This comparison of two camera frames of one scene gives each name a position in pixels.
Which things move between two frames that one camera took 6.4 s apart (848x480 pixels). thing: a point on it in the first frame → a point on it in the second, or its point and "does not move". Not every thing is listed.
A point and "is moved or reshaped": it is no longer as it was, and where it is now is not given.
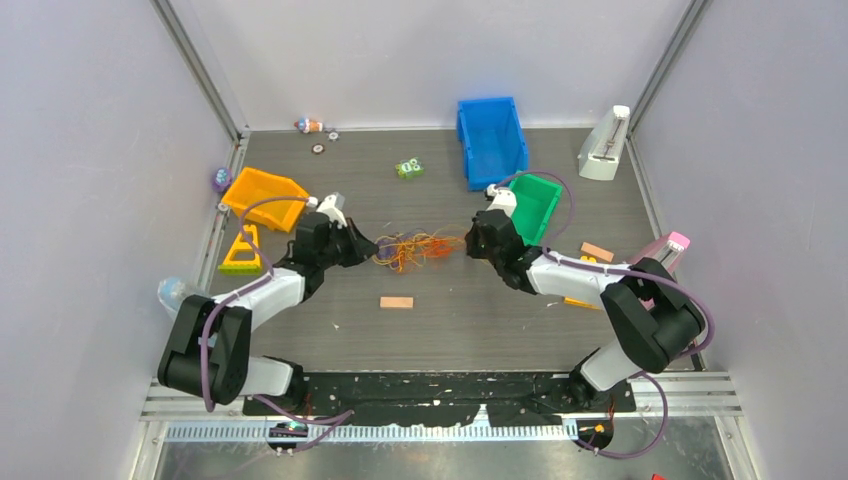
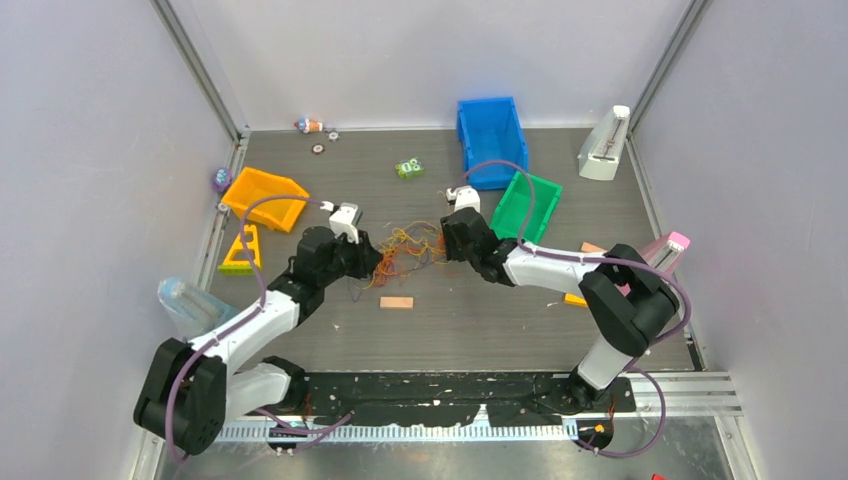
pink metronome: (667, 252) does not move
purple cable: (387, 247) is moved or reshaped
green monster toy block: (409, 168) does not move
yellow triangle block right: (583, 302) does not move
